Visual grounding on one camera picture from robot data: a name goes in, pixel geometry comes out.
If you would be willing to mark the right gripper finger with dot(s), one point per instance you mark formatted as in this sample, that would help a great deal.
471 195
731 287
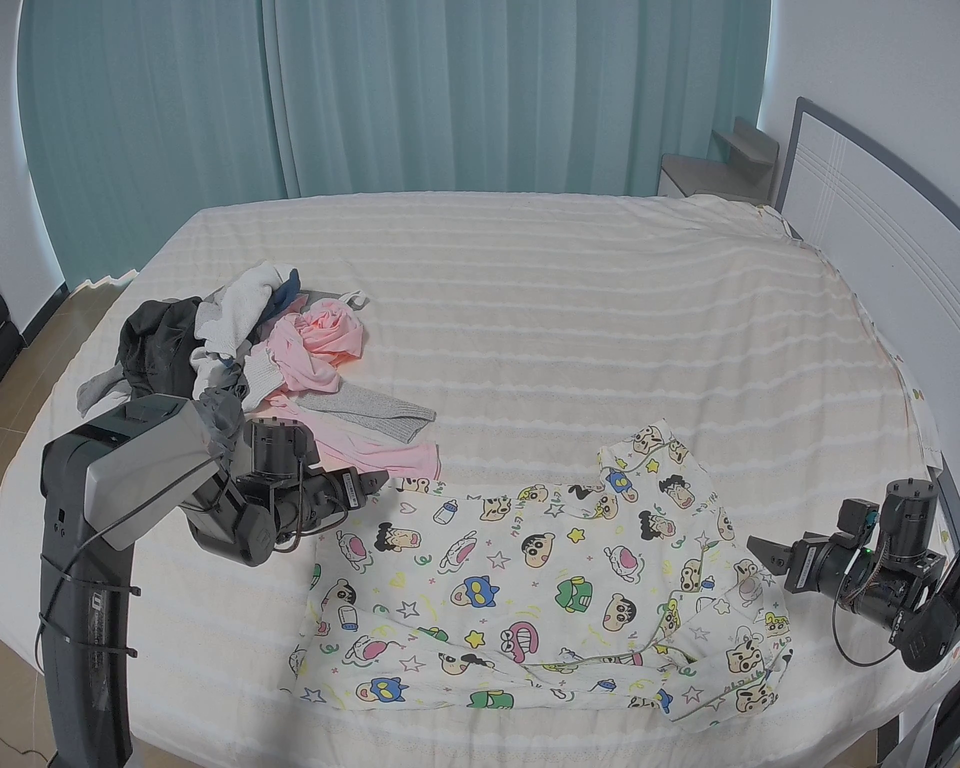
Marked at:
780 568
776 550

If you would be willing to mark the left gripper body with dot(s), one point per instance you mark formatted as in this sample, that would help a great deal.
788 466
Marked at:
352 491

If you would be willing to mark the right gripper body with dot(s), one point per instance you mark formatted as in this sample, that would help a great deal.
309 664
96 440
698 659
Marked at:
840 574

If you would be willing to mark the white printed pyjama top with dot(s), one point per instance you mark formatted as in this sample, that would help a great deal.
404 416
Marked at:
525 585

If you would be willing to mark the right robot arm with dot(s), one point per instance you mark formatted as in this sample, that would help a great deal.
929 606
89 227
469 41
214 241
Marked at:
926 615

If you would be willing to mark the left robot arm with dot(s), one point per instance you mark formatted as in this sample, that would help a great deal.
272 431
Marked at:
142 472

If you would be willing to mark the pile of clothes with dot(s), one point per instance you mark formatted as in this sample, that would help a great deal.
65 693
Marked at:
240 300

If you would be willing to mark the light grey garment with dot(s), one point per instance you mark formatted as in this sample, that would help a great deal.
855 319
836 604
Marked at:
360 409

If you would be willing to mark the dark grey garment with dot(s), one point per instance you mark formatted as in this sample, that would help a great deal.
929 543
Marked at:
225 420

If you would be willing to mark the pink garment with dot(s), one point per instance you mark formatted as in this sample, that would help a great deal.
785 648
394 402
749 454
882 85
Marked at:
322 337

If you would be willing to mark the black garment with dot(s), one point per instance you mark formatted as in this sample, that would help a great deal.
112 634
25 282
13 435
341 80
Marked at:
157 345

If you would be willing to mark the bed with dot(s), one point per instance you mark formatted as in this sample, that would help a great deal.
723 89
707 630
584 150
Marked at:
562 285

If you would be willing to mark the grey bedside table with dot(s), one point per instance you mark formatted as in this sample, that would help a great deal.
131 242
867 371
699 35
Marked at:
705 176

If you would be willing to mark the blue-green curtain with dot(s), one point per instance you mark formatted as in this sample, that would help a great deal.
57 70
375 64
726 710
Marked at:
510 90
150 135

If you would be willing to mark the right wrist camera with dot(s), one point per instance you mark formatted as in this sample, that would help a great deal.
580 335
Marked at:
859 517

